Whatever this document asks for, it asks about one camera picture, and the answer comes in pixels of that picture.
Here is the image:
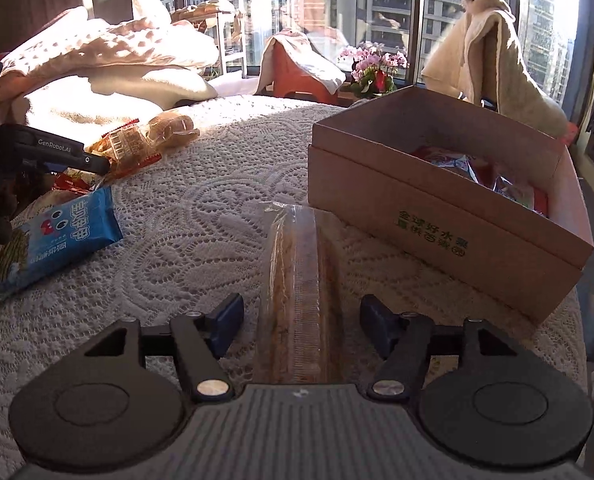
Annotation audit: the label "cream pillow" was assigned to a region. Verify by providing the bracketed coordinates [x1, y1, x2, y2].
[24, 65, 220, 131]

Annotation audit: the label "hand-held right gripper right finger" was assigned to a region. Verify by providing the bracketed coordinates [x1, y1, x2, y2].
[361, 296, 520, 401]

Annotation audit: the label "pink dotted blanket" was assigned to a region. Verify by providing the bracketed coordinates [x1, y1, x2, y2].
[0, 5, 221, 111]

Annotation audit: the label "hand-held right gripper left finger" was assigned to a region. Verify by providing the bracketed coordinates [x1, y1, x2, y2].
[84, 294, 245, 403]

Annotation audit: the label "pink flower plant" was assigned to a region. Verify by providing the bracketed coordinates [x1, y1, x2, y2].
[337, 44, 409, 100]

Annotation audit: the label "clear wafer packet red ends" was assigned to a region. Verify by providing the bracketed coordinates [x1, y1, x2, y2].
[84, 121, 164, 178]

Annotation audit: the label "cream quilted blanket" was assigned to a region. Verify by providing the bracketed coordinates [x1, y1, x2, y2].
[421, 0, 570, 138]

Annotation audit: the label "cream cloth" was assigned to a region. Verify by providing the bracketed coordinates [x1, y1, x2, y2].
[254, 29, 348, 97]

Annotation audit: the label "pink cardboard box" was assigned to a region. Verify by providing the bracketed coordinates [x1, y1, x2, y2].
[307, 85, 594, 325]

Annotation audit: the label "long clear bread packet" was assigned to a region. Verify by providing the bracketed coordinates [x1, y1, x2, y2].
[253, 200, 349, 387]

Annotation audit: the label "blue white snack packet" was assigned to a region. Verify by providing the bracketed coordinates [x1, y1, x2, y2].
[0, 186, 124, 307]

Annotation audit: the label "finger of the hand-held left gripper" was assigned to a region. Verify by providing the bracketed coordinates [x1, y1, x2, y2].
[22, 156, 112, 177]

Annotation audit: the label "red green striped snack packet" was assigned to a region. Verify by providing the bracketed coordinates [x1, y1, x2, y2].
[494, 175, 549, 218]

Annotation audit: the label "orange yellow snack packet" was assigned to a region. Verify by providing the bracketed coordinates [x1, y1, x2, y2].
[51, 169, 100, 196]

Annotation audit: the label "clothes drying rack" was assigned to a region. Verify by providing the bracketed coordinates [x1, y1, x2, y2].
[169, 0, 245, 81]

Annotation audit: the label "clear bun packet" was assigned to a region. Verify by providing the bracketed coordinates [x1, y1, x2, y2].
[144, 111, 201, 150]

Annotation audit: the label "cream lace tablecloth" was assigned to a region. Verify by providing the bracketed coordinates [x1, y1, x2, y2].
[0, 94, 590, 480]

